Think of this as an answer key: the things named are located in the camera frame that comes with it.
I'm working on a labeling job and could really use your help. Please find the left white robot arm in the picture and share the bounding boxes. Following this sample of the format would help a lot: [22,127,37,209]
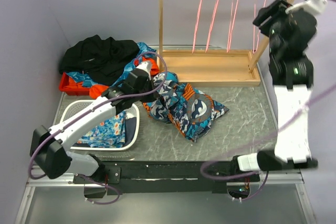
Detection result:
[28,61,156,183]

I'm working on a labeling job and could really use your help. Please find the orange garment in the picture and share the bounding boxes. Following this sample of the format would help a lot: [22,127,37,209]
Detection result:
[59,56,160,99]

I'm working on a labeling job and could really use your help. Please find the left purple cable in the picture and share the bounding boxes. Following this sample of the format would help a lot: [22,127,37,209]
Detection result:
[28,51,169,205]

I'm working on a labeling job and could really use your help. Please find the white laundry basket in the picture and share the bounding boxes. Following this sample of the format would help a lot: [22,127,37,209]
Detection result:
[60,100,140,152]

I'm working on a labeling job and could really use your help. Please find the purple cable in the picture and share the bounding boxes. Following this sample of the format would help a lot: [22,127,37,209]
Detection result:
[200,0,336,200]
[28,51,169,205]

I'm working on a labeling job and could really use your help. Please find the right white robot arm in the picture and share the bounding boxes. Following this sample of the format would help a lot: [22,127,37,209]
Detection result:
[230,0,327,182]

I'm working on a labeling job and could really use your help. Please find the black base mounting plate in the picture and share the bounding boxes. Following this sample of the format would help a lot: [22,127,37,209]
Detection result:
[72,161,260,199]

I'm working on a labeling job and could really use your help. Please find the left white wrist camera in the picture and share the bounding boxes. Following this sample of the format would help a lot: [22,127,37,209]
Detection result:
[136,60,152,79]

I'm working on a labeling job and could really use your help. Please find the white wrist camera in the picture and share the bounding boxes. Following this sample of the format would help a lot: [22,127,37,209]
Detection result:
[136,60,152,79]
[285,0,328,16]

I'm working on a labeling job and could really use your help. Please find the blue orange patterned shorts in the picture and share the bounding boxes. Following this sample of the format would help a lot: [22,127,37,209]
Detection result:
[143,72,229,142]

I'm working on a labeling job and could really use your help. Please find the blue floral garment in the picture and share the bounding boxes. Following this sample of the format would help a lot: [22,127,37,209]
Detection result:
[73,112,126,148]

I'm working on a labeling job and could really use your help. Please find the wooden hanger rack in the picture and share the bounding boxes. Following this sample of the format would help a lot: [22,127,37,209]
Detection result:
[156,0,311,89]

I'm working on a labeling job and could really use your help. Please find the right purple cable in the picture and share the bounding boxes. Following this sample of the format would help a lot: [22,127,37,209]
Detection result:
[200,0,336,200]

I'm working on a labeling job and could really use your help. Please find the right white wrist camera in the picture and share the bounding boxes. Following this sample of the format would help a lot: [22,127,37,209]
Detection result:
[285,0,328,16]

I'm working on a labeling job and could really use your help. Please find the aluminium rail frame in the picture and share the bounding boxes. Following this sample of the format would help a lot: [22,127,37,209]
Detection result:
[14,66,318,224]

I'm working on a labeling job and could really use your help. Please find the black garment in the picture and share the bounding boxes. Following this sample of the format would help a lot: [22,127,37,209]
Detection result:
[58,35,140,86]

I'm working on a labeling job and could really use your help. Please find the pink wire hanger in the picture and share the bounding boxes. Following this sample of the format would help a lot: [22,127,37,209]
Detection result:
[192,0,203,54]
[227,0,239,52]
[205,0,220,52]
[251,0,279,54]

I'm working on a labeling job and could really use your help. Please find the dark navy garment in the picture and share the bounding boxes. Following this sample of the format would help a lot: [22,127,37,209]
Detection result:
[124,117,137,146]

